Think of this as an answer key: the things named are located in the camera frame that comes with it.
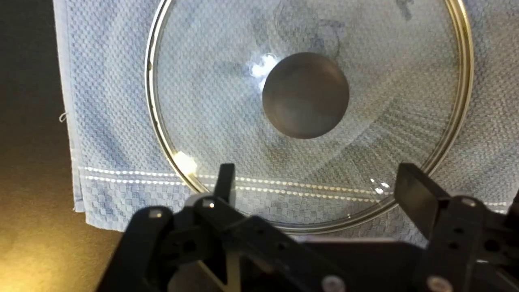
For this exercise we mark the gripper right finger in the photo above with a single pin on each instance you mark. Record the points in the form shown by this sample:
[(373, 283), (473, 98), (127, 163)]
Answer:
[(454, 227)]

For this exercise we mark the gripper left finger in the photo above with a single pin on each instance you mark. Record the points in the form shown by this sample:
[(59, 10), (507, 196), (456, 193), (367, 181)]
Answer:
[(211, 239)]

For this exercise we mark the blue checked towel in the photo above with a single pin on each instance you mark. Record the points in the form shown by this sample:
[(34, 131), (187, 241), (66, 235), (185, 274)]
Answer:
[(109, 121)]

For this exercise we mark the glass lid with black knob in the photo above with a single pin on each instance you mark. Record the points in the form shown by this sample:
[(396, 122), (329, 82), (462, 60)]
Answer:
[(306, 95)]

